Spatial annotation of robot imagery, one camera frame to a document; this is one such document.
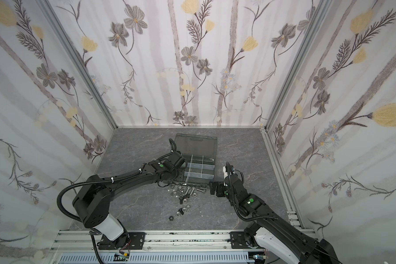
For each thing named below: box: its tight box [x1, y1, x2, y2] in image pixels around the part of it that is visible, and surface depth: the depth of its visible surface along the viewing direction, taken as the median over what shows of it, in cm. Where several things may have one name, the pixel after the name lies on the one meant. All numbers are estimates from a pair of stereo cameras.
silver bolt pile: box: [167, 183, 207, 211], surface depth 90 cm
